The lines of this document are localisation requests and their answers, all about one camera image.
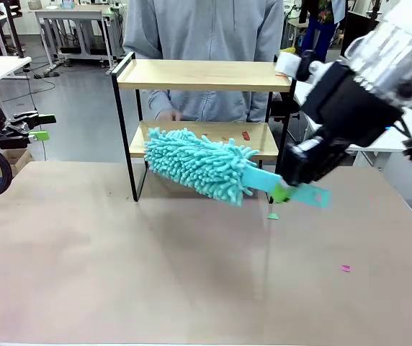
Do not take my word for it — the black monitor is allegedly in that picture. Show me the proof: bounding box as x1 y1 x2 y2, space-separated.
340 10 382 55

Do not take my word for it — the black clamp pole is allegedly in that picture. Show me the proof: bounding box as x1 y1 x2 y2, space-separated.
3 0 27 59

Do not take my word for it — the person in blue trousers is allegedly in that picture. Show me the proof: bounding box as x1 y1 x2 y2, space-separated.
297 0 347 64

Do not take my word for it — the black office chair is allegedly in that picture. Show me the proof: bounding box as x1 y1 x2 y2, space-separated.
269 92 300 125

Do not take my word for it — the white desk grey frame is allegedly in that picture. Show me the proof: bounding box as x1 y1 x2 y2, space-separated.
32 7 119 71

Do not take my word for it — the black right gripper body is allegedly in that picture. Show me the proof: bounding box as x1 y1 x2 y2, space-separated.
298 61 406 149

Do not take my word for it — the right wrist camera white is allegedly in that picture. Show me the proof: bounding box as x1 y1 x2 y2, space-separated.
275 50 336 84

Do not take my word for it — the cardboard box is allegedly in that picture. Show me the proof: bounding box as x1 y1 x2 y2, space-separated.
0 148 35 177

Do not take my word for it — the person in grey hoodie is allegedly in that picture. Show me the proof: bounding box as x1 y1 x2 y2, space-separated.
122 0 285 123

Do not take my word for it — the teal microfibre duster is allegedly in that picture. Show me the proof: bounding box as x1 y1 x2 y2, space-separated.
143 126 333 210

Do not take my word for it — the person's right hand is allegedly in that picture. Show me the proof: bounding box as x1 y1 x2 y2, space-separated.
154 109 184 123

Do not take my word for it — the two-tier wooden shelf black frame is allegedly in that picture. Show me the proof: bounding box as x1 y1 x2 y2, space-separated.
111 51 297 205

